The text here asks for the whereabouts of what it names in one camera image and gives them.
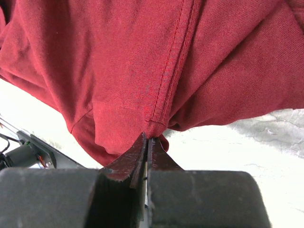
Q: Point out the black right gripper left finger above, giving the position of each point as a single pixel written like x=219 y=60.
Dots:
x=111 y=197

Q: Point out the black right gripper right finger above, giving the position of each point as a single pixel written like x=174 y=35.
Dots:
x=200 y=199

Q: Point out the dark red t shirt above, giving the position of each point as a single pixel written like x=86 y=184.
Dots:
x=117 y=68

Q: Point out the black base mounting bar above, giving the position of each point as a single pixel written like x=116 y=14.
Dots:
x=28 y=151

